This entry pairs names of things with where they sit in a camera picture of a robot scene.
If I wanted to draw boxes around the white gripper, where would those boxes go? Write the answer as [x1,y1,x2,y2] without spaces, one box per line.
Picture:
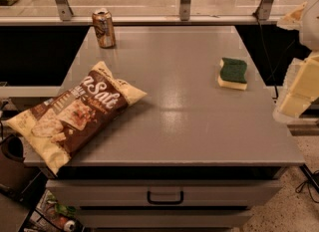
[277,0,319,117]

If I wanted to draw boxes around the green and yellow sponge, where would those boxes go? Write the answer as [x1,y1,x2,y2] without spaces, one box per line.
[217,58,247,91]

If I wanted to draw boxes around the orange soda can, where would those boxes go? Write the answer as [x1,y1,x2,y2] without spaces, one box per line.
[92,8,116,49]

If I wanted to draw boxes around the grey upper drawer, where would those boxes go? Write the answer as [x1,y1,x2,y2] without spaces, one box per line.
[47,180,281,207]

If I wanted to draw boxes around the grey drawer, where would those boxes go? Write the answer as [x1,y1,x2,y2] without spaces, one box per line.
[47,180,281,207]
[77,209,251,228]

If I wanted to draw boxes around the brown and cream chip bag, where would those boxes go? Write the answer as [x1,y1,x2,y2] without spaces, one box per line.
[7,61,147,173]

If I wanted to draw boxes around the grey lower drawer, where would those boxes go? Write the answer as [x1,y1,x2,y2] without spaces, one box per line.
[77,209,251,228]

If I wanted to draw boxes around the items on lower shelf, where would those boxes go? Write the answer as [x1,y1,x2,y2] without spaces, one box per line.
[30,190,82,232]

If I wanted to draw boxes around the dark brown bin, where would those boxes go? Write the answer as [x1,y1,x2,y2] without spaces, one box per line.
[0,134,37,192]

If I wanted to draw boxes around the black hanging cable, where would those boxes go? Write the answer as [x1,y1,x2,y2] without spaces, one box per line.
[256,16,297,101]

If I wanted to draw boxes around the black floor cable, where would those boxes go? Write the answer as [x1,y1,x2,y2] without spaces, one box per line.
[294,164,319,204]

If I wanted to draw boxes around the black drawer handle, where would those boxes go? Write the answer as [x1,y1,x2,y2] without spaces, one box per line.
[147,191,184,205]

